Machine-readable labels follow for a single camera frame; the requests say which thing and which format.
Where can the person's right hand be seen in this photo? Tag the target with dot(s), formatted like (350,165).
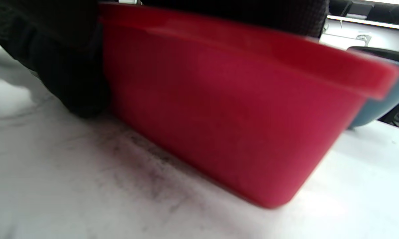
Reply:
(53,49)

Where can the red plastic container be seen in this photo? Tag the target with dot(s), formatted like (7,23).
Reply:
(236,132)

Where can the teal plastic basin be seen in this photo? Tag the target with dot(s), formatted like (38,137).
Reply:
(385,99)

